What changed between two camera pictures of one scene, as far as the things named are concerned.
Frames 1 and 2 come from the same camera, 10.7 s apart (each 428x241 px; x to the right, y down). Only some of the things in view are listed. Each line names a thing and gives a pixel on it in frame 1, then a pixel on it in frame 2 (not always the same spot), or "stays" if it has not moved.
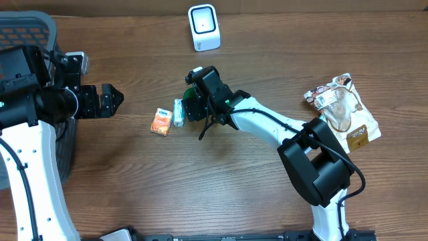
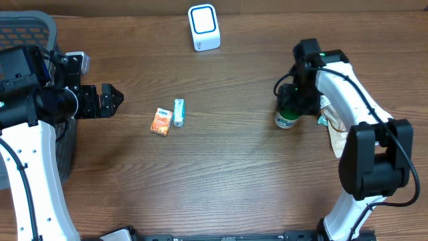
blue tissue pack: [178, 113] stays
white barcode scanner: [204, 27] stays
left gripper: [93, 108] stays
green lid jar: [190, 94] -> [286, 117]
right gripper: [196, 109] -> [287, 100]
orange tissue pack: [161, 122] stays
